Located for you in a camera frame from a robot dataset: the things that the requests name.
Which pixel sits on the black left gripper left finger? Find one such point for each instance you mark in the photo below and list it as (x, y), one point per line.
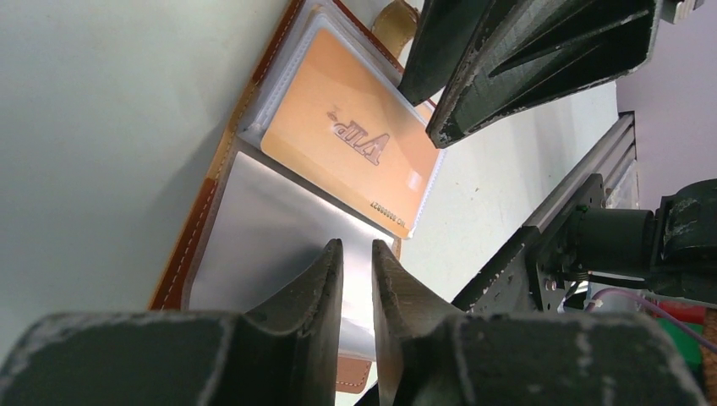
(282, 352)

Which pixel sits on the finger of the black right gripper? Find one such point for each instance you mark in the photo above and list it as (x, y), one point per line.
(444, 29)
(523, 54)

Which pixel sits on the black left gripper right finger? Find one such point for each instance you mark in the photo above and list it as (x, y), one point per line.
(630, 360)

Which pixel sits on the gold VIP card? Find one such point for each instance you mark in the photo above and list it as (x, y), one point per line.
(341, 128)

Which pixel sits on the brown leather card holder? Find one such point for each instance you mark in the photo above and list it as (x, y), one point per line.
(256, 225)

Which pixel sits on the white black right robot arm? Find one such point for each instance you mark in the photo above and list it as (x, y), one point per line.
(671, 251)

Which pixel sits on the aluminium frame rail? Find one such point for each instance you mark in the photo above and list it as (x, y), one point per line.
(610, 157)

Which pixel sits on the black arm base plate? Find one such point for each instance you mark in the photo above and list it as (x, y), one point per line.
(498, 342)

